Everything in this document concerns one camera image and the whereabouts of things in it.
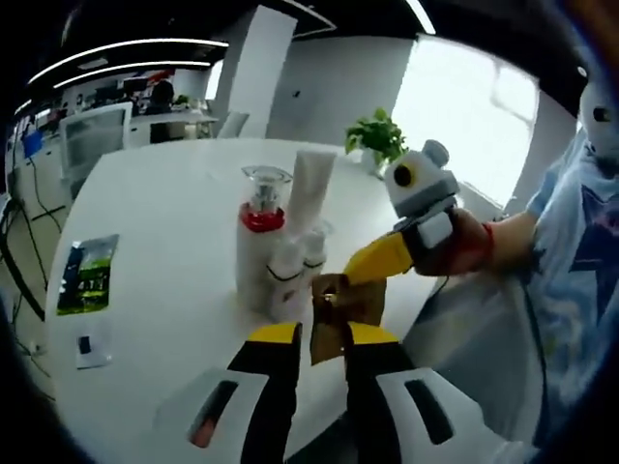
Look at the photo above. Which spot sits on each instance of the blue water jug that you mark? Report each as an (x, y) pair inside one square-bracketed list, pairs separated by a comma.
[(31, 145)]

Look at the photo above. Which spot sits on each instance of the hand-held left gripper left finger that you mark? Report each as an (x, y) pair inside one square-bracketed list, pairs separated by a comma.
[(271, 377)]

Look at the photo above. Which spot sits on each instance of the red-collared white skincare bottle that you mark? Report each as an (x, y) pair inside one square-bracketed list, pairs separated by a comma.
[(256, 256)]

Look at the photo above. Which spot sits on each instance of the white skincare tube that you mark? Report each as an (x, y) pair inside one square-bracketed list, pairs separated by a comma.
[(312, 193)]

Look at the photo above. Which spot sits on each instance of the potted green plant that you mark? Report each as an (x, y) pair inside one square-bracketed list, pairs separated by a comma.
[(377, 135)]

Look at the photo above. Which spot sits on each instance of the small potted plant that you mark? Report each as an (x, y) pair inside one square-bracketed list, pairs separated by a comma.
[(182, 100)]

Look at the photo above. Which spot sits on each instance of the white chest-worn device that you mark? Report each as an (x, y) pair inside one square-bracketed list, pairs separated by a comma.
[(599, 130)]

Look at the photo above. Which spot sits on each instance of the person's right hand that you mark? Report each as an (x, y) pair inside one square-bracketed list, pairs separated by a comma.
[(459, 251)]

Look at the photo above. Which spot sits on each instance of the frosted glass partition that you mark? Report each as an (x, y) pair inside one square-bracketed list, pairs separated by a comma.
[(97, 140)]

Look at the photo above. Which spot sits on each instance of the green printed packet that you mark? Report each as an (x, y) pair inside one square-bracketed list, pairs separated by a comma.
[(89, 275)]

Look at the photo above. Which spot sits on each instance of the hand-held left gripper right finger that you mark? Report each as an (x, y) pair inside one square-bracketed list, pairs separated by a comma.
[(377, 367)]

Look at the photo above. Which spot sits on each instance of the gold foil packet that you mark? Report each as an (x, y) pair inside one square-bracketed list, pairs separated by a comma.
[(353, 309)]

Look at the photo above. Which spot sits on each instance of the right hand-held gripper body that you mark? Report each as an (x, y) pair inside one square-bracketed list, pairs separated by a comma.
[(425, 198)]

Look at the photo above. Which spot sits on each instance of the person in blue shirt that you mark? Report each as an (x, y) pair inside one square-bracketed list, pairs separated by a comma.
[(570, 290)]

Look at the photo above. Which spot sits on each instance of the small white skincare bottle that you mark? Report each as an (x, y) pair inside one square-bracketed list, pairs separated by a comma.
[(316, 270), (285, 295)]

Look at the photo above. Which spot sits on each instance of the ceiling light strips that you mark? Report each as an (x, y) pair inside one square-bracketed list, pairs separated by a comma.
[(421, 17)]

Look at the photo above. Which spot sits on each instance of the small white card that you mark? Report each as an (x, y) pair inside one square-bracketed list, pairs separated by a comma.
[(94, 345)]

